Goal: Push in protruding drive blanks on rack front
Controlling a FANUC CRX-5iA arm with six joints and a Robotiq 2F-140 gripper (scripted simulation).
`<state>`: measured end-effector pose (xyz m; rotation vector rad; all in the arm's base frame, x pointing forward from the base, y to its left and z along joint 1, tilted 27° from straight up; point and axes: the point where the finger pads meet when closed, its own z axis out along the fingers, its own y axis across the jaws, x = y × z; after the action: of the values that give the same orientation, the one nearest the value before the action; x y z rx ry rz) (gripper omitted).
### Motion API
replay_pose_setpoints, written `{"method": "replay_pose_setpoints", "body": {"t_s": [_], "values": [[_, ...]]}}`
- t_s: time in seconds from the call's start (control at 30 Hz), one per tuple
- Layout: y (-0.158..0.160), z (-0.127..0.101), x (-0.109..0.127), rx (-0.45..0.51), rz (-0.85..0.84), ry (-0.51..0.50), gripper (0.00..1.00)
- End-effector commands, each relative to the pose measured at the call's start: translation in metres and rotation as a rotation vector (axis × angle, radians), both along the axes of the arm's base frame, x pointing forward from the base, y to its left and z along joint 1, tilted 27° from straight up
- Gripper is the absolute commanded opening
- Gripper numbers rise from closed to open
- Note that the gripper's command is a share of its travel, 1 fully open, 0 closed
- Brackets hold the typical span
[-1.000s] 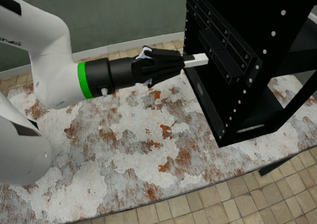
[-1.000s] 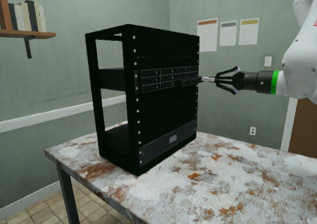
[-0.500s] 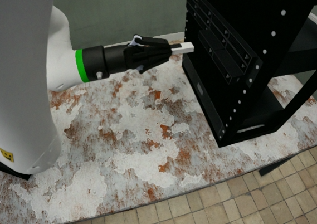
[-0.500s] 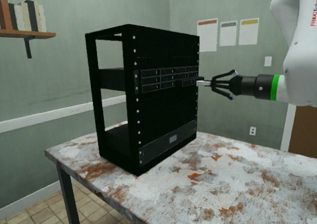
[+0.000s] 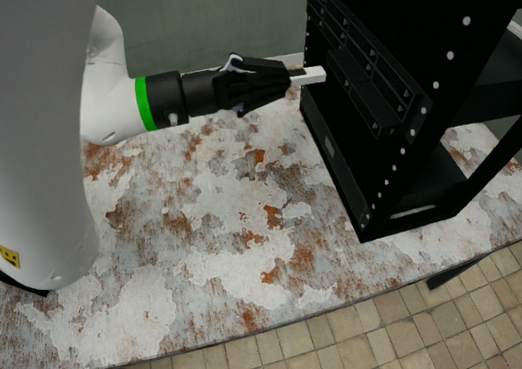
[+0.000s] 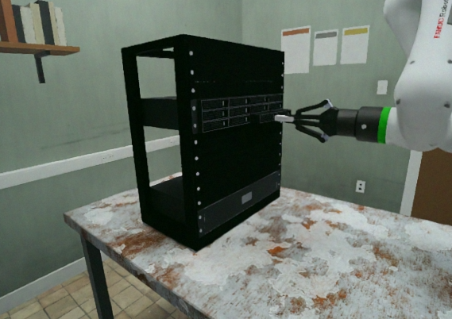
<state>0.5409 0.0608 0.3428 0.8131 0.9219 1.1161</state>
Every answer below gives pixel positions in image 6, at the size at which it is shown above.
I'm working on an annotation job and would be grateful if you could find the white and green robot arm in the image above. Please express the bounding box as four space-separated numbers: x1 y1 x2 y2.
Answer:
355 0 452 152

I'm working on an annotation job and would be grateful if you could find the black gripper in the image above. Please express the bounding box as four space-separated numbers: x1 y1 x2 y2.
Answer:
275 99 358 143

